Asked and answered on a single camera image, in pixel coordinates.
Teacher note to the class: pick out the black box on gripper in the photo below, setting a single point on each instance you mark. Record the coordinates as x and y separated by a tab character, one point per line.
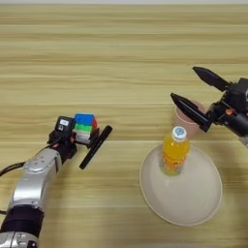
64	124
243	86

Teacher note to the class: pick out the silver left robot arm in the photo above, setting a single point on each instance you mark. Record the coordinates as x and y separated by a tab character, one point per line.
30	190

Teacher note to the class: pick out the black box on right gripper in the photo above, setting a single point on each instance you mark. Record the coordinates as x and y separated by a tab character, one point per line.
243	86

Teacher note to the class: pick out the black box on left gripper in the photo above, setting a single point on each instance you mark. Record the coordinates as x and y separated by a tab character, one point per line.
64	124

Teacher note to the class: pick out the black marker pen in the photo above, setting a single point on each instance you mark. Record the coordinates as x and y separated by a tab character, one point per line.
100	142

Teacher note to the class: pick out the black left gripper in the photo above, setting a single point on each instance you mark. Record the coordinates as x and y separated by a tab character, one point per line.
64	147

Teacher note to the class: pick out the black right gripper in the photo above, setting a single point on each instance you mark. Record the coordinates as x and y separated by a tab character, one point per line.
232	114

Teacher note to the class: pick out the white round plate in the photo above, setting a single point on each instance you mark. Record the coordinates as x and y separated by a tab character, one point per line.
190	200

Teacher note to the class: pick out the pink plastic cup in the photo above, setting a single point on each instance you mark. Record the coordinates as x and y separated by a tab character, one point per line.
192	127

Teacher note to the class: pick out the orange juice bottle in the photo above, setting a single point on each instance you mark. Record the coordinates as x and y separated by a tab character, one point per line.
174	155

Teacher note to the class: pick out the colourful puzzle cube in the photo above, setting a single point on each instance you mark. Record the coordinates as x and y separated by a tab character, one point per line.
84	127

